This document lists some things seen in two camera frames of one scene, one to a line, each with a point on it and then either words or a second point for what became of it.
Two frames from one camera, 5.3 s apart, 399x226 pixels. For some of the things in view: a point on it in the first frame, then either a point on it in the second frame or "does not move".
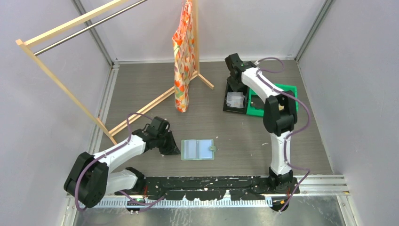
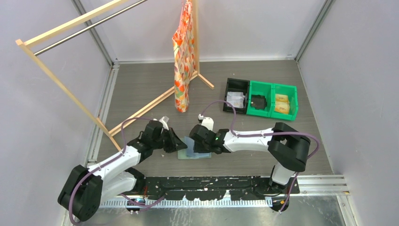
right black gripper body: x=235 y=84 -> x=202 y=148
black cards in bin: x=257 y=103 does not move
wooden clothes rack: x=25 y=43 does not move
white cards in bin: x=235 y=99 does not move
